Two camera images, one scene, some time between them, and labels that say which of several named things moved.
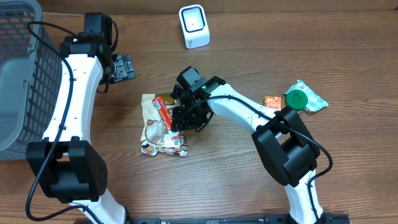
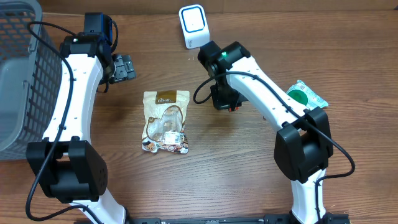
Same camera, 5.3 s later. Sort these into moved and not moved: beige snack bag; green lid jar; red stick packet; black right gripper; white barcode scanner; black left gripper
Moved: red stick packet; black right gripper
Not moved: black left gripper; white barcode scanner; beige snack bag; green lid jar
